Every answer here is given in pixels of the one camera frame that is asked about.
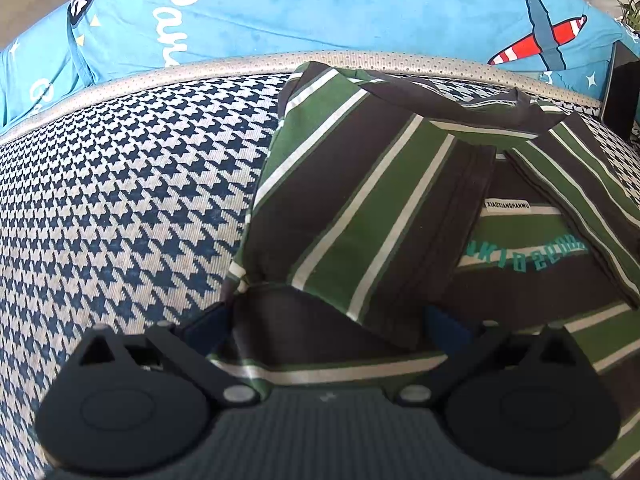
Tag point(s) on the black box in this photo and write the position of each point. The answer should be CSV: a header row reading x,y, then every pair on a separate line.
x,y
625,90

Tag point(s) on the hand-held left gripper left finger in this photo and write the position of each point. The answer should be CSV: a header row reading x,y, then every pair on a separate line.
x,y
210,325

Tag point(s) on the houndstooth sofa seat mat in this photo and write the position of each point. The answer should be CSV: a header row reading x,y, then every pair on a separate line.
x,y
125,195

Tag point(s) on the blue printed sofa cover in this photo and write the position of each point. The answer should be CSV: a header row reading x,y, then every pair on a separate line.
x,y
325,10

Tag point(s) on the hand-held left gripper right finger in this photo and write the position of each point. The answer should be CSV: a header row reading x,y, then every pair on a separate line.
x,y
442,325

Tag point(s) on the green brown striped shirt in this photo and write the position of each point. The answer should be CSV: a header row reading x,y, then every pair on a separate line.
x,y
375,185

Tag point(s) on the long leaf green plant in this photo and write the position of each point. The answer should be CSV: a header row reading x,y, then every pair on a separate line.
x,y
625,0

